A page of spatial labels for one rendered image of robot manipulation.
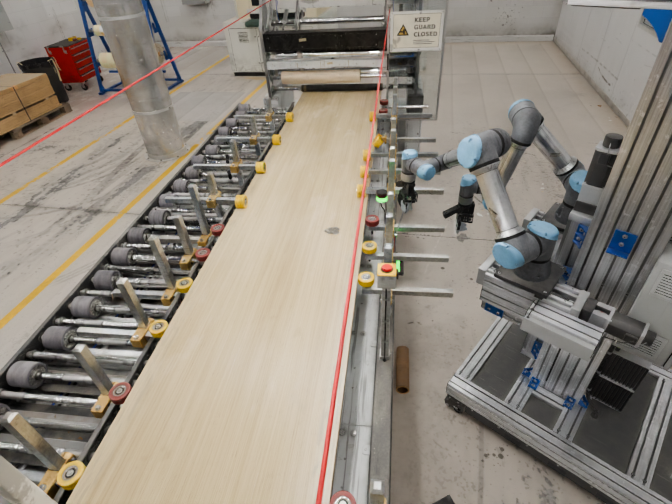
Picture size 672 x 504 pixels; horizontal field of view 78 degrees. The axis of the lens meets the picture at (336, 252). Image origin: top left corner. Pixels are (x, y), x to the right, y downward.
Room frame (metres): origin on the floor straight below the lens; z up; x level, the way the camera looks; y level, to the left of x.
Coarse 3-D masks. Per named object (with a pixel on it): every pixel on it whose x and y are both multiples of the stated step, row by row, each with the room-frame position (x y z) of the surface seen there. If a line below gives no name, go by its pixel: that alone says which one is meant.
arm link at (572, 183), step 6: (570, 174) 1.72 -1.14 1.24; (576, 174) 1.67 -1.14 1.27; (582, 174) 1.67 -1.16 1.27; (564, 180) 1.72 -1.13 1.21; (570, 180) 1.66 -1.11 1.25; (576, 180) 1.63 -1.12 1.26; (582, 180) 1.62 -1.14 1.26; (564, 186) 1.71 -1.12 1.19; (570, 186) 1.64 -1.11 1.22; (576, 186) 1.61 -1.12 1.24; (570, 192) 1.63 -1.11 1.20; (576, 192) 1.61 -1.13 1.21; (564, 198) 1.66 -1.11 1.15; (570, 198) 1.62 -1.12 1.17; (576, 198) 1.60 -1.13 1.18; (570, 204) 1.61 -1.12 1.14
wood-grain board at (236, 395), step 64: (320, 128) 3.37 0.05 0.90; (256, 192) 2.37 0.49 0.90; (320, 192) 2.31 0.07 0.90; (256, 256) 1.70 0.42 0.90; (320, 256) 1.66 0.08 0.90; (192, 320) 1.27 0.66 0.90; (256, 320) 1.25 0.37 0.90; (320, 320) 1.22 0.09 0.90; (192, 384) 0.94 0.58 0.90; (256, 384) 0.92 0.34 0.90; (320, 384) 0.90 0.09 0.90; (128, 448) 0.71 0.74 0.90; (192, 448) 0.69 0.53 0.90; (256, 448) 0.68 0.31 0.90; (320, 448) 0.66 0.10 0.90
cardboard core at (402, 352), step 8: (400, 352) 1.65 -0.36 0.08; (408, 352) 1.66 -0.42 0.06; (400, 360) 1.58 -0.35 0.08; (408, 360) 1.59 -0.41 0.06; (400, 368) 1.53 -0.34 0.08; (408, 368) 1.53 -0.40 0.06; (400, 376) 1.47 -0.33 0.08; (408, 376) 1.48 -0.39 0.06; (400, 384) 1.41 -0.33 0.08; (408, 384) 1.42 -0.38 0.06; (400, 392) 1.40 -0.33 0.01
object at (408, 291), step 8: (368, 288) 1.46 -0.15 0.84; (376, 288) 1.46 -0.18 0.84; (400, 288) 1.45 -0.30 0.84; (408, 288) 1.44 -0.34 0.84; (416, 288) 1.44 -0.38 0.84; (424, 288) 1.43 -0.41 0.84; (432, 288) 1.43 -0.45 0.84; (432, 296) 1.40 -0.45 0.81; (440, 296) 1.40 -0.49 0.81; (448, 296) 1.39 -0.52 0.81
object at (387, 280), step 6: (378, 264) 1.19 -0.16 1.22; (390, 264) 1.18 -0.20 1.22; (378, 270) 1.15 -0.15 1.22; (378, 276) 1.13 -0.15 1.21; (384, 276) 1.13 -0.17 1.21; (390, 276) 1.12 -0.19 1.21; (378, 282) 1.13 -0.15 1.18; (384, 282) 1.13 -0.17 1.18; (390, 282) 1.12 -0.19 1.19; (384, 288) 1.13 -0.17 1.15; (390, 288) 1.12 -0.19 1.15
